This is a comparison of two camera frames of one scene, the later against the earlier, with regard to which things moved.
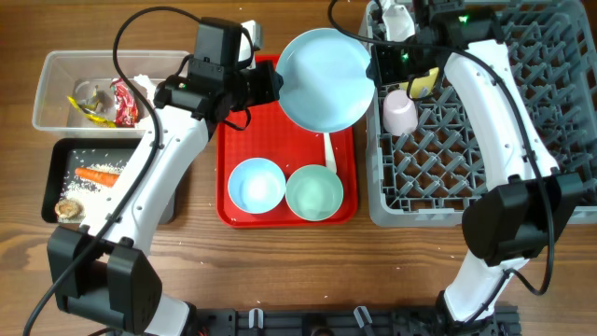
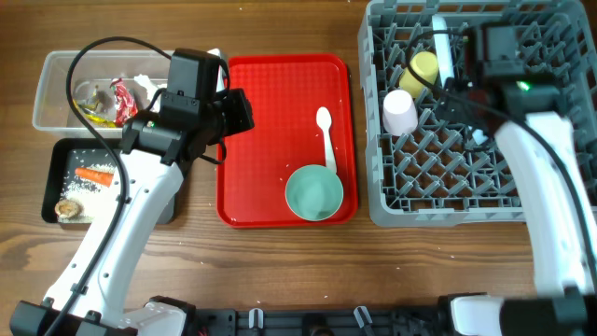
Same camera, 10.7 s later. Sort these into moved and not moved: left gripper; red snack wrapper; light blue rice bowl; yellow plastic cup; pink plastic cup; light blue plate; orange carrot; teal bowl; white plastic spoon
Moved: light blue plate; left gripper; light blue rice bowl
Not moved: pink plastic cup; yellow plastic cup; red snack wrapper; teal bowl; orange carrot; white plastic spoon
